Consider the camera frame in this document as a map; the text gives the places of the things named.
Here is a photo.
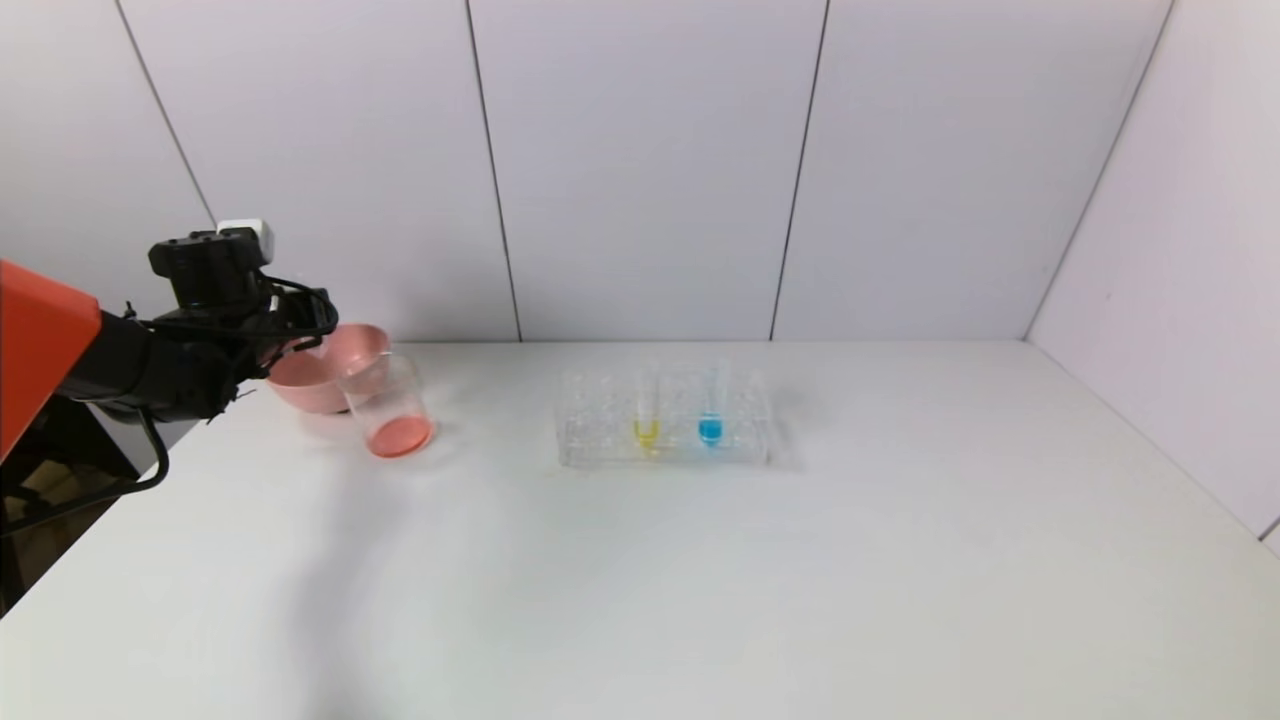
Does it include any test tube with yellow pigment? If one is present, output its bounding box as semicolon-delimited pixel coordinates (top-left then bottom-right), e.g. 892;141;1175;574
633;361;662;450

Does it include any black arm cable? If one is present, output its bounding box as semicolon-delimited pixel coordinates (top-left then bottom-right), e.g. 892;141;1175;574
0;275;341;538

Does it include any clear glass beaker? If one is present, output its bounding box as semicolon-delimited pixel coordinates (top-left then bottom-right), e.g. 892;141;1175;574
340;352;436;460

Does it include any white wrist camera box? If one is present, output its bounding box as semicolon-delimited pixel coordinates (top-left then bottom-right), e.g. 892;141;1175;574
216;218;275;257

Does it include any test tube with blue pigment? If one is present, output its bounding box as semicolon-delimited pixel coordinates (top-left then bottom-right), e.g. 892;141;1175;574
697;361;726;448

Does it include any clear acrylic test tube rack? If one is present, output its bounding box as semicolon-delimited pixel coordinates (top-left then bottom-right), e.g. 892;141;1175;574
555;368;774;468

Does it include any pink plastic bowl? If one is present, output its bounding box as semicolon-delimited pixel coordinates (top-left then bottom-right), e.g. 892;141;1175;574
264;323;393;416

